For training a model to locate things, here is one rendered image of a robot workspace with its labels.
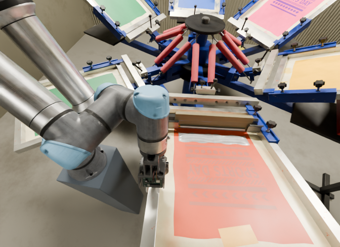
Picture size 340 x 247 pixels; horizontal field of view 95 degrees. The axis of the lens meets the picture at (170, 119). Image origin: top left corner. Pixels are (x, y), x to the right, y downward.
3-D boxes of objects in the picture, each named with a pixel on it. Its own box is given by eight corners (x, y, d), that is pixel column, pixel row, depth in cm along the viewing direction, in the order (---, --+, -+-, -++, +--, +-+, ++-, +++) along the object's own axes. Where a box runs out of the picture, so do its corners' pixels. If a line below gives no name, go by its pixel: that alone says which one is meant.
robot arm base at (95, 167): (60, 177, 62) (45, 169, 54) (80, 143, 70) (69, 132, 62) (97, 184, 61) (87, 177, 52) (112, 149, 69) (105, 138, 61)
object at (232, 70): (247, 99, 127) (253, 88, 118) (151, 93, 127) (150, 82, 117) (228, 45, 175) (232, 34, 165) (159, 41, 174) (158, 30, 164)
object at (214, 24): (199, 133, 215) (238, 32, 105) (170, 131, 215) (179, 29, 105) (198, 111, 238) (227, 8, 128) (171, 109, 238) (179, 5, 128)
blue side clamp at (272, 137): (273, 150, 79) (280, 139, 75) (264, 149, 79) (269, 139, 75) (250, 116, 103) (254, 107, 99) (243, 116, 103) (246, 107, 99)
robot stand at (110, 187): (121, 210, 159) (55, 180, 61) (127, 192, 169) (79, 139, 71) (138, 214, 157) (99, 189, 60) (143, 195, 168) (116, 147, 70)
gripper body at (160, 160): (137, 189, 43) (134, 159, 36) (142, 163, 50) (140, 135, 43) (165, 190, 43) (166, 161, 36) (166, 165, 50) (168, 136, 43)
